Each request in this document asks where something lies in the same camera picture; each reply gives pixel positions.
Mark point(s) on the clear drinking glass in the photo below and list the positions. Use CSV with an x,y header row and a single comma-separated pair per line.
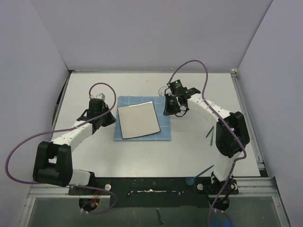
x,y
162,91

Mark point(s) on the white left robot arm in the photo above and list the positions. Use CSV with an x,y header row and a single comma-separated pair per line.
x,y
53,163

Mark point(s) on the blue plastic spoon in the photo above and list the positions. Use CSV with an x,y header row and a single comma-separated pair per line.
x,y
190,180

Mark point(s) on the blue grid placemat cloth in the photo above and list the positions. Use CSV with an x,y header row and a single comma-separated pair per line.
x,y
164,121

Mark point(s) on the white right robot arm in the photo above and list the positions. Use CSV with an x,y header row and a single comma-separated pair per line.
x,y
231,133

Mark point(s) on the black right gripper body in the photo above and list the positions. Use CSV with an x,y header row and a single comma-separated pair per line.
x,y
172,106

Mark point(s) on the aluminium table frame rail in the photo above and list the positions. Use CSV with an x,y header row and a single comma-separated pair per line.
x,y
264,185

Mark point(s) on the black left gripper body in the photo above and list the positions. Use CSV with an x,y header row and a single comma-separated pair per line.
x,y
106,119

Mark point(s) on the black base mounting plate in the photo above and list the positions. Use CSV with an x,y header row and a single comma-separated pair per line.
x,y
165,192

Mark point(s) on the square white plate dark rim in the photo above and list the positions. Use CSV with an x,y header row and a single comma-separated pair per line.
x,y
138,120

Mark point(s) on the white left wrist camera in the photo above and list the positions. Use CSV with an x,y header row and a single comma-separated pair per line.
x,y
100,96

